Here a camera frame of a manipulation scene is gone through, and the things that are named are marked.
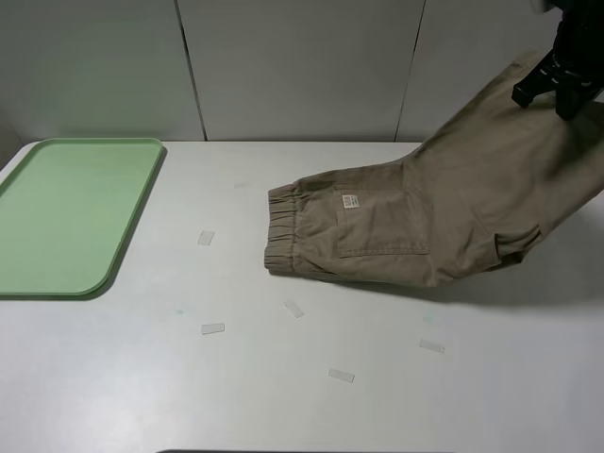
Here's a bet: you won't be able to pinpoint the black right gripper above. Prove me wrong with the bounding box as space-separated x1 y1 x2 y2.
512 50 603 121

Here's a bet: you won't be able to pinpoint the khaki shorts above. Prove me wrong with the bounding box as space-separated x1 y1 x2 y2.
264 54 603 288

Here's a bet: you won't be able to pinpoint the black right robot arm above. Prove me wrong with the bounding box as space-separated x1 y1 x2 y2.
512 0 603 121

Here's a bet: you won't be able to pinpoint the green plastic tray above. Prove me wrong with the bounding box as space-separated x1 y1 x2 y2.
1 138 163 298

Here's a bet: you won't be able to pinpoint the clear tape strip right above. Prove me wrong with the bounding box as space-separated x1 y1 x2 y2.
419 338 445 354

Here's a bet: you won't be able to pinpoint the clear tape strip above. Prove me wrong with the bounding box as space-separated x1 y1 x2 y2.
197 230 215 246
328 368 355 383
283 300 305 319
419 338 445 354
201 323 225 335

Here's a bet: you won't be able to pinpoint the clear tape strip center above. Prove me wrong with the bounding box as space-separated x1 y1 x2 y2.
283 300 305 319

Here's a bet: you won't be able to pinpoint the clear tape strip bottom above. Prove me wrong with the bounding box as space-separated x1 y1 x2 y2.
328 368 355 383

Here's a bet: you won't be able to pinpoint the clear tape strip upper left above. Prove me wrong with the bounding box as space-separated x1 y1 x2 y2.
197 230 215 246

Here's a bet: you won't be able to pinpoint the clear tape strip lower left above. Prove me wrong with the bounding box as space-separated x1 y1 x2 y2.
201 323 225 335

